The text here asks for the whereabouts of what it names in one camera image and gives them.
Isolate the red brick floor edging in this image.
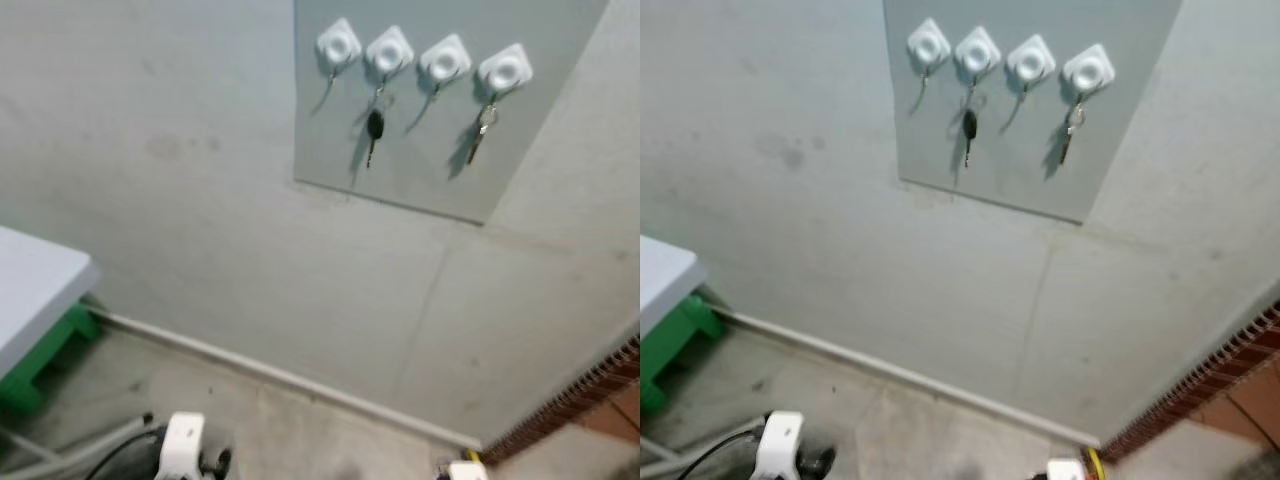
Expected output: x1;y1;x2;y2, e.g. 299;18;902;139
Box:
1100;300;1280;463
483;337;641;466

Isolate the silver key with ring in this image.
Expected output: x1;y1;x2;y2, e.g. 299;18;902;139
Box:
468;100;499;166
1058;98;1087;166

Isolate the black headed key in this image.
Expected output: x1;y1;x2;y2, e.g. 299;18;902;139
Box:
960;90;986;169
364;88;395;169

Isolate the white folding table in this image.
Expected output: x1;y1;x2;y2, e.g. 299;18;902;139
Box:
0;225;101;379
640;235;709;339

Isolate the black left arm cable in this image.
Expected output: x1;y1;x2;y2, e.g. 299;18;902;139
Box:
682;428;766;480
83;428;166;480

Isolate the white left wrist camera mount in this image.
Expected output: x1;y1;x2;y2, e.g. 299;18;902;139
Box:
157;412;208;480
752;410;806;480

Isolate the white wall baseboard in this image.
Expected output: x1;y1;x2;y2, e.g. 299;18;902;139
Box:
90;305;484;451
715;305;1103;448

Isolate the white square wall hook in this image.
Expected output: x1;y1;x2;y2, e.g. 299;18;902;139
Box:
364;25;415;93
1005;34;1058;98
418;33;473;99
316;17;363;81
954;25;1002;91
477;42;534;104
1062;42;1117;101
906;17;952;81

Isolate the grey wall board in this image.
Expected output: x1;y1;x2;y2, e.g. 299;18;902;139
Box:
293;0;611;225
882;0;1185;224

